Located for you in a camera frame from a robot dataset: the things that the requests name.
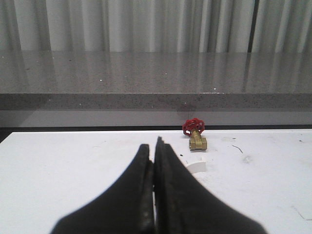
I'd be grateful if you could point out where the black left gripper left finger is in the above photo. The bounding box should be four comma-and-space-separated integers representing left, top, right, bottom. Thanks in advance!
52, 144, 155, 234

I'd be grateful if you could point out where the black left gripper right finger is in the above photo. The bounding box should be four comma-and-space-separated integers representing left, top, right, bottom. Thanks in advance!
154, 137, 266, 234

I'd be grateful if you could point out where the white half pipe clamp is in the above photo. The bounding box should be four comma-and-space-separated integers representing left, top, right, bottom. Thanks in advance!
184, 158, 207, 174

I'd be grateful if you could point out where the brass valve red handwheel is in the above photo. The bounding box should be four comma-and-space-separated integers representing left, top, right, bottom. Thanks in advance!
182, 118, 208, 151

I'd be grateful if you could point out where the grey stone counter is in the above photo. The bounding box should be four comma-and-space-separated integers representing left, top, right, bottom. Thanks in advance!
0, 51, 312, 111

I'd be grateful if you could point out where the white pleated curtain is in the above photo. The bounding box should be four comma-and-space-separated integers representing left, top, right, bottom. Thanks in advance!
0, 0, 312, 53

